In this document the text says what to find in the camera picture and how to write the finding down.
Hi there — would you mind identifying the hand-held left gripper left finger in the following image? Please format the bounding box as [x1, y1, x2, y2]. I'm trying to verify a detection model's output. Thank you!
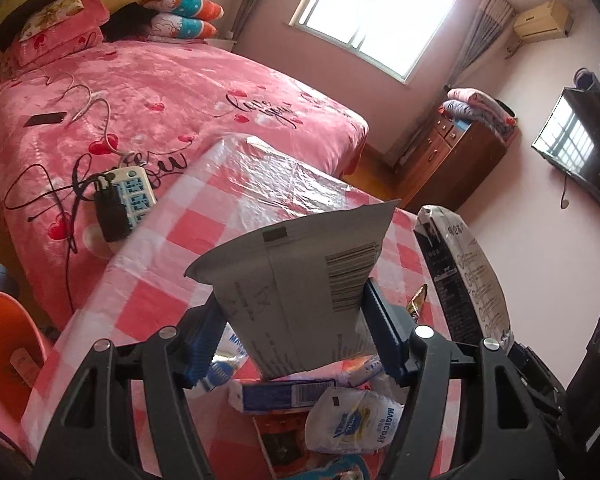
[32, 301, 231, 480]

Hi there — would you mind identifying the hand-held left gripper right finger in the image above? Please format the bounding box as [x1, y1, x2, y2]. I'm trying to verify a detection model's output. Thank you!
[362, 280, 561, 480]

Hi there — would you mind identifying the gold foil wrapper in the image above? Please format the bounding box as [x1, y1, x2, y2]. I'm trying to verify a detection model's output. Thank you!
[404, 284, 428, 322]

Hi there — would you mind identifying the blue and white box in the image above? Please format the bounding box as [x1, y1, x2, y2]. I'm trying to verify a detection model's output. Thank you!
[228, 379, 337, 415]

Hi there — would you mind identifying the black and white printed bag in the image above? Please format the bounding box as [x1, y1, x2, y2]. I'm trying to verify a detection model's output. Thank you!
[414, 204, 513, 348]

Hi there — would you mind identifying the grey paper mailer bag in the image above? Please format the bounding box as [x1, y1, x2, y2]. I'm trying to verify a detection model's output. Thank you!
[185, 199, 402, 381]

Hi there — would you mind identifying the orange black packet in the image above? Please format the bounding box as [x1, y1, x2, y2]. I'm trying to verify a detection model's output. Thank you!
[252, 407, 371, 480]

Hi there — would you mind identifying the orange plastic basin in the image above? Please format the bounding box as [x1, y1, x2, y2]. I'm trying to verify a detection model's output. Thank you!
[0, 291, 56, 431]

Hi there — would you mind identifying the pink checked tablecloth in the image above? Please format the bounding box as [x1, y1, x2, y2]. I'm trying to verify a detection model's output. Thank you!
[20, 132, 481, 480]

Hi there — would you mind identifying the black charger adapter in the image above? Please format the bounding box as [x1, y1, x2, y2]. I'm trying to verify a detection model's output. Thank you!
[94, 185, 132, 243]

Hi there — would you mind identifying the white power strip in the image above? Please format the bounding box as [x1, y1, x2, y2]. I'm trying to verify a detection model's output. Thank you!
[102, 166, 155, 228]

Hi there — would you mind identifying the brown wooden dresser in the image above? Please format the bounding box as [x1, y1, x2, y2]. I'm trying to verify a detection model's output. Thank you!
[392, 105, 521, 213]

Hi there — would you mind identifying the stack of folded blankets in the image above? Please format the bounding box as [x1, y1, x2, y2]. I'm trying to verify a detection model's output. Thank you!
[440, 87, 518, 138]

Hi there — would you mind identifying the pink heart-print bed blanket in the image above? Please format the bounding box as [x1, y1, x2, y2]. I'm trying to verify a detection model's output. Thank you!
[0, 40, 370, 331]

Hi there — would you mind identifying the black smartphone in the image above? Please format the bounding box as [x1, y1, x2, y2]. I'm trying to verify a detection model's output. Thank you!
[23, 111, 67, 127]

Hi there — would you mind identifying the dark hanging bag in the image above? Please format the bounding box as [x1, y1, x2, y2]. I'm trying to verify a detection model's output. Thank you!
[574, 67, 600, 93]

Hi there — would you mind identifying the colourful cartoon pillow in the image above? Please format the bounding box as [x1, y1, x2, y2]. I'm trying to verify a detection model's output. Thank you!
[147, 12, 218, 41]
[142, 0, 225, 20]

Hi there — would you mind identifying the window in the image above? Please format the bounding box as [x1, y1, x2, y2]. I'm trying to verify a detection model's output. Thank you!
[289, 0, 463, 85]

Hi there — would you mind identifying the black cloth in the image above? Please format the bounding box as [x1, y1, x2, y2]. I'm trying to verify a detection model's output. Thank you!
[102, 2, 153, 42]

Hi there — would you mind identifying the beige air conditioner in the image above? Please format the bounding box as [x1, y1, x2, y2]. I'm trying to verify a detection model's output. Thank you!
[512, 0, 575, 41]

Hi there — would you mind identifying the floral pillow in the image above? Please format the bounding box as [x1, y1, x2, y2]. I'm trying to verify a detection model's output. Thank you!
[22, 0, 86, 41]

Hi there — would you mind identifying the dark brown garment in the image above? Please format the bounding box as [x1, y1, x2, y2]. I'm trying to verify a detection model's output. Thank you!
[0, 0, 98, 51]

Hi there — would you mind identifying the white cable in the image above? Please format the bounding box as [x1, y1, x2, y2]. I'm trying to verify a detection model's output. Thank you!
[30, 67, 131, 161]

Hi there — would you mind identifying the wall-mounted television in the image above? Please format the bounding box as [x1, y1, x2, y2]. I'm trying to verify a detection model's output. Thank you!
[531, 87, 600, 218]

